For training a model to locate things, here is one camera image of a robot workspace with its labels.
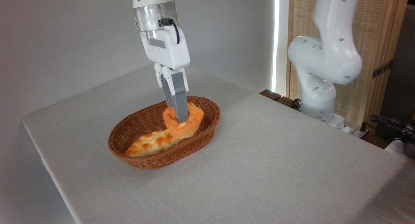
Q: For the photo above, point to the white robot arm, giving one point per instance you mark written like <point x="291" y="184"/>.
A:
<point x="330" y="55"/>

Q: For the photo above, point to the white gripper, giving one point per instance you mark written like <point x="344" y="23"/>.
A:
<point x="171" y="52"/>

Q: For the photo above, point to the round orange bread bun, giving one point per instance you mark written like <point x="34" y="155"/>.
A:
<point x="191" y="125"/>

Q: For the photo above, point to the brown wicker basket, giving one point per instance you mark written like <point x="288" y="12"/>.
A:
<point x="146" y="120"/>

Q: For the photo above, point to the black screen hinge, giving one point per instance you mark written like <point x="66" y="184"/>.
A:
<point x="382" y="69"/>

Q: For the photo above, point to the light grey tablecloth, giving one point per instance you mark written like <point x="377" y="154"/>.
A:
<point x="291" y="169"/>

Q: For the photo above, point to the bamboo folding screen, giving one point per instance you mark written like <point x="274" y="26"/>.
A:
<point x="376" y="23"/>

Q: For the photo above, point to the long braided bread loaf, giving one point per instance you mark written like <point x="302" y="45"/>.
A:
<point x="150" y="144"/>

